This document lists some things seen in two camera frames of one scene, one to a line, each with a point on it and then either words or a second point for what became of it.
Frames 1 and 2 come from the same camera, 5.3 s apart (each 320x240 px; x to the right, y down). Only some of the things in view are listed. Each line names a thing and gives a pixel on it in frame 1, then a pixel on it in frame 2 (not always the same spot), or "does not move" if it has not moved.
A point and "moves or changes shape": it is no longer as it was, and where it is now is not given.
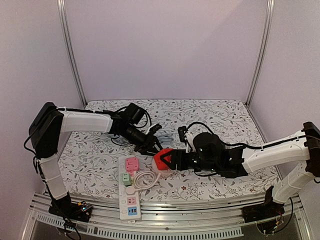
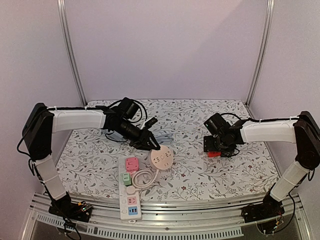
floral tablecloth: x=90 y=162 does not move
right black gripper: x=177 y=159 -> x=215 y=147
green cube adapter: x=126 y=179 does not move
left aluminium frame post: x=61 y=7 does not move
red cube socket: x=161 y=165 moves or changes shape
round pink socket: x=162 y=172 moves or changes shape
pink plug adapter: x=132 y=164 does not move
